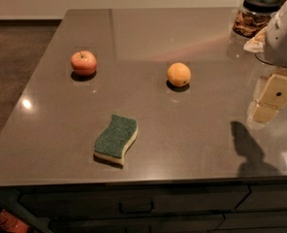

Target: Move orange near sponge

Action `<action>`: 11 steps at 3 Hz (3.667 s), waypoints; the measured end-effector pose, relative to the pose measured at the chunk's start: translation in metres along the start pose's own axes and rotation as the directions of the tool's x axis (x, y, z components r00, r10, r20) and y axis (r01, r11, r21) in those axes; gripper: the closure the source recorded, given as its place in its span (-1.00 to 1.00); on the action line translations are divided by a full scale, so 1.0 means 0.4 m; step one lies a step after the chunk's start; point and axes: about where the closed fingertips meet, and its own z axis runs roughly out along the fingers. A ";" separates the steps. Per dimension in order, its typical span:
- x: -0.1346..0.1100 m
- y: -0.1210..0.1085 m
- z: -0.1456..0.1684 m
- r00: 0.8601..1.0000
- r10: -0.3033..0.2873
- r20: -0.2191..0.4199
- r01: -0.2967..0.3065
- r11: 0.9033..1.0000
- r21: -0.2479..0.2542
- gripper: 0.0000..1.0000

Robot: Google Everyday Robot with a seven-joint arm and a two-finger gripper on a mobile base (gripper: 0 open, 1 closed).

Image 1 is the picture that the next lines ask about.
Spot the glass jar with black lid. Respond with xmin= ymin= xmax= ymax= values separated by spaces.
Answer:
xmin=233 ymin=0 xmax=280 ymax=38

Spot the red apple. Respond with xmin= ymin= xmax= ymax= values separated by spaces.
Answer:
xmin=71 ymin=50 xmax=97 ymax=77

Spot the dark cabinet drawer with handle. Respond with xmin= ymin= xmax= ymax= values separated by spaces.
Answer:
xmin=19 ymin=186 xmax=248 ymax=218

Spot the green and yellow sponge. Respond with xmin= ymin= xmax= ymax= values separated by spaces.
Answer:
xmin=94 ymin=115 xmax=138 ymax=166

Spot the orange fruit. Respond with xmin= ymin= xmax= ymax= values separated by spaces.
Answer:
xmin=167 ymin=62 xmax=191 ymax=87

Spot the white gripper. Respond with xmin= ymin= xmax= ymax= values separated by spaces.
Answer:
xmin=243 ymin=1 xmax=287 ymax=123

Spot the orange object on floor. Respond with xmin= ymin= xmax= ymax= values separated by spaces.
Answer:
xmin=0 ymin=210 xmax=30 ymax=233

